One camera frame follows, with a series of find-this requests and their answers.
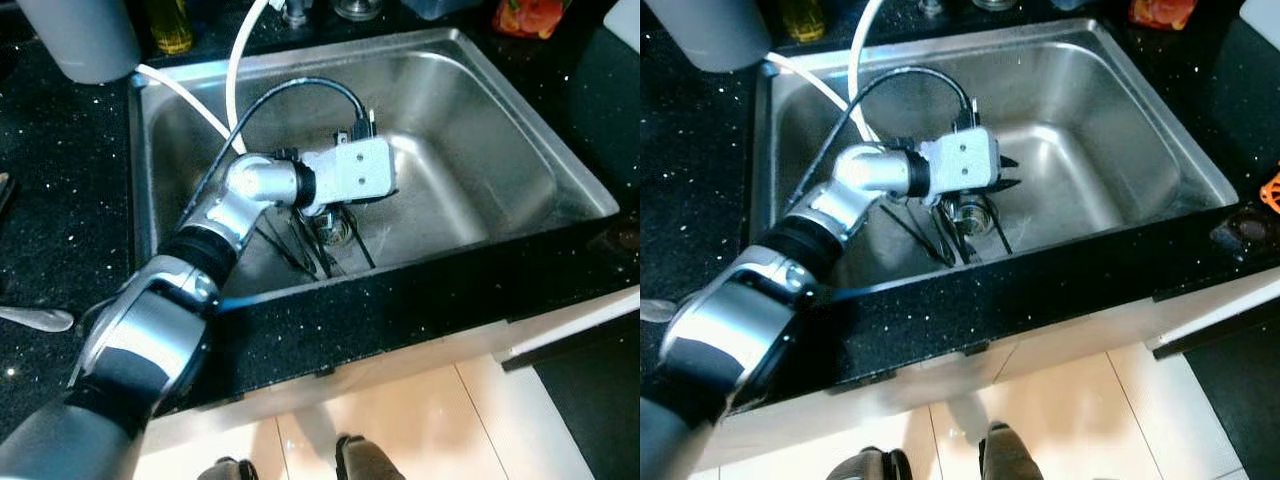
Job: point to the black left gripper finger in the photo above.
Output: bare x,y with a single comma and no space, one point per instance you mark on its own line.
1006,185
1005,163

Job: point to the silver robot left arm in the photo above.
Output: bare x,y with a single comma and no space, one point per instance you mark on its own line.
150,340
740,330

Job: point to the steel sink drain strainer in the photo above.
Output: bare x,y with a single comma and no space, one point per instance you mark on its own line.
970,215
338,232

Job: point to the stainless steel sink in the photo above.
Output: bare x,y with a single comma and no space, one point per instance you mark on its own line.
1120,150
480,160

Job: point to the round steel hole cap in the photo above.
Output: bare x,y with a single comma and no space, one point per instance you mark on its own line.
995,5
357,10

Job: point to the steel faucet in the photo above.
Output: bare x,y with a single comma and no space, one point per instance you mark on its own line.
932,8
293,12

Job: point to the dark translucent plastic container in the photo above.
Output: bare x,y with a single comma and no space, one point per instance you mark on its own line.
440,8
1075,4

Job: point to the orange juice bottle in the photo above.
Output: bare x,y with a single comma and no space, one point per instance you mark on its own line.
530,18
1165,12

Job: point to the white cabinet edge trim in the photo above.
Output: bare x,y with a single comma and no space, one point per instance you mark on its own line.
1220,305
570,325

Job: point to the yellow oil bottle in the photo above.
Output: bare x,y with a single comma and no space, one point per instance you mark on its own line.
168,25
803,18

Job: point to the orange black handheld fan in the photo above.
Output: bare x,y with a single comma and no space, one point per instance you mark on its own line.
1272,195

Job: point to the white cutting board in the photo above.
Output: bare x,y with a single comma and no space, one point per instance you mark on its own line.
625,22
1262,22

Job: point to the grey robot left leg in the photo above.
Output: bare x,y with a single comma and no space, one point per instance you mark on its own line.
870,465
228,470

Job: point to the grey thermos flask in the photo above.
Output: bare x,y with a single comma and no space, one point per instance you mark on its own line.
710,30
80,40

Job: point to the black cabinet side panel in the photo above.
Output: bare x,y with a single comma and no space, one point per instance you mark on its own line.
1250,420
600,430

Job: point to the large steel serving spoon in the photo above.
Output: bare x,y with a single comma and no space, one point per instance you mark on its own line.
40,320
655,310

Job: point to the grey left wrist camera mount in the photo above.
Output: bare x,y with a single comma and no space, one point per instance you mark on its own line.
960,160
355,175

